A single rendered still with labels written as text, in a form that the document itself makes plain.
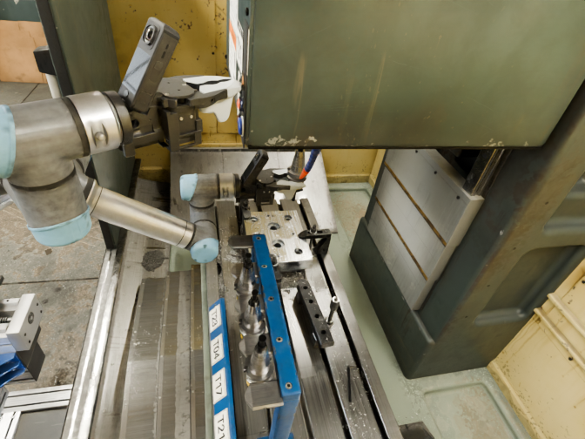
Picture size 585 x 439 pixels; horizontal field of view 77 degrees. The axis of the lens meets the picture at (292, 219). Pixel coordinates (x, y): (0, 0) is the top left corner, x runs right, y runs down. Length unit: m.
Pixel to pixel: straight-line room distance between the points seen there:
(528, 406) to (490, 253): 0.74
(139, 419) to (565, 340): 1.35
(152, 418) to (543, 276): 1.32
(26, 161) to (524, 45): 0.77
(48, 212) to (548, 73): 0.86
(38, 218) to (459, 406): 1.53
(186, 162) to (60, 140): 1.66
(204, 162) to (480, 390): 1.72
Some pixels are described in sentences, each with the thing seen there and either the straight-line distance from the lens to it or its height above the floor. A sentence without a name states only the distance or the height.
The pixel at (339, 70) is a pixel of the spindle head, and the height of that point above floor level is 1.76.
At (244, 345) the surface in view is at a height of 1.22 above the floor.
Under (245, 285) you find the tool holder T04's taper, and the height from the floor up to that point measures 1.24.
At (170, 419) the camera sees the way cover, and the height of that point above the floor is 0.74.
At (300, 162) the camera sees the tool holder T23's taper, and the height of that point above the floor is 1.40.
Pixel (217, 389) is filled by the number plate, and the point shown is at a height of 0.93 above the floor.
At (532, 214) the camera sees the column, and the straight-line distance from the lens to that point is 1.08.
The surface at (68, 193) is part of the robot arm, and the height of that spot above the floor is 1.64.
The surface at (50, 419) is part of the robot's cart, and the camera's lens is 2.03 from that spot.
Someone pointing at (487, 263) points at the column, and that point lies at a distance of 1.16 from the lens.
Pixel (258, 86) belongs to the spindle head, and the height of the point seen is 1.73.
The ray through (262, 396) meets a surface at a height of 1.22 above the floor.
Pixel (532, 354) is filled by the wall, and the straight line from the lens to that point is 1.62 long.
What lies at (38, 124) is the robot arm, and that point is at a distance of 0.51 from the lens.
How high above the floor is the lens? 1.95
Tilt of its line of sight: 39 degrees down
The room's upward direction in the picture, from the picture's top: 9 degrees clockwise
